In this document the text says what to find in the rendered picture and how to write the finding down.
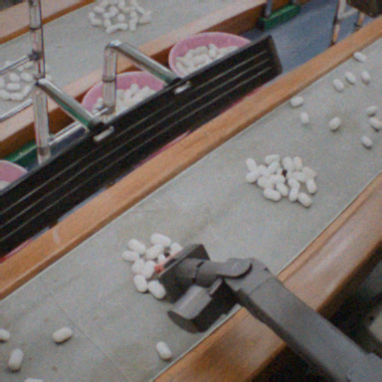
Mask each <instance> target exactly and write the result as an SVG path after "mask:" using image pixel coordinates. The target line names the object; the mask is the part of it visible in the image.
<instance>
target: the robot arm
mask: <svg viewBox="0 0 382 382"><path fill-rule="evenodd" d="M154 269H155V270H156V272H157V273H158V275H156V278H157V280H158V281H159V283H160V284H161V285H163V288H164V289H165V291H166V295H165V298H166V300H167V301H168V302H170V303H171V304H174V305H173V306H172V307H171V308H170V309H169V310H168V315H169V318H170V319H171V320H172V321H173V322H174V323H175V324H176V325H178V326H179V327H180V328H181V329H184V330H185V331H186V332H188V333H190V334H196V333H197V332H198V333H204V332H205V331H207V330H208V329H210V326H211V325H213V324H214V323H215V322H216V321H217V320H218V319H219V318H220V316H221V315H223V314H224V315H228V313H229V312H230V310H231V309H233V307H234V306H235V305H236V304H237V303H238V304H239V306H240V307H244V308H245V310H246V311H248V312H249V313H250V314H251V315H252V316H253V317H254V318H255V319H258V320H259V321H260V322H261V323H264V324H265V325H266V326H267V327H268V328H270V329H271V331H272V332H274V333H275V335H277V336H278V337H279V338H280V339H281V340H282V341H283V342H284V343H285V344H286V345H287V346H288V347H290V349H292V350H293V351H294V352H295V353H296V354H297V355H298V356H299V357H300V358H301V359H302V360H304V362H305V363H307V365H308V366H310V368H312V369H313V370H314V371H315V372H316V373H317V374H318V375H319V376H320V377H321V378H322V379H323V380H324V381H326V382H382V360H381V358H378V356H377V355H375V354H374V353H373V352H371V353H368V352H366V351H365V350H364V349H362V348H361V347H360V346H359V345H357V344H356V342H355V343H354V342H353V340H350V338H349V337H348V336H346V335H345V334H344V333H342V331H340V330H339V329H337V328H336V326H333V325H332V323H329V321H328V320H326V319H325V318H324V317H323V316H321V315H320V314H319V313H317V312H316V311H315V310H314V309H313V308H311V307H310V306H309V305H307V304H306V303H305V302H304V301H302V300H301V299H300V298H298V297H297V295H295V294H293V292H292V291H289V289H288V288H287V287H286V286H285V284H284V283H282V282H281V280H280V279H279V278H277V277H276V276H275V275H274V274H273V273H271V271H270V270H269V268H267V267H266V266H265V264H263V263H262V262H260V261H259V260H258V259H257V258H255V257H247V258H243V259H241V258H238V259H235V258H229V260H227V261H226V262H225V263H224V262H211V260H210V258H209V256H208V254H207V250H206V248H205V246H204V244H201V243H189V244H188V245H187V246H186V247H184V248H183V249H182V250H181V251H178V252H176V253H173V254H172V255H170V256H169V257H168V258H167V259H165V260H164V261H161V262H159V263H158V264H157V265H156V266H154Z"/></svg>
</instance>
